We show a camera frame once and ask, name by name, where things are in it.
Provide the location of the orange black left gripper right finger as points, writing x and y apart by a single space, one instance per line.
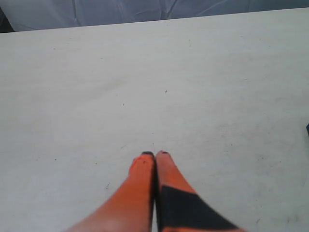
179 208

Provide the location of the white backdrop curtain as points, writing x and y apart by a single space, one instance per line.
25 15

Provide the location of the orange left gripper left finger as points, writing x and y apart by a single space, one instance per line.
130 208

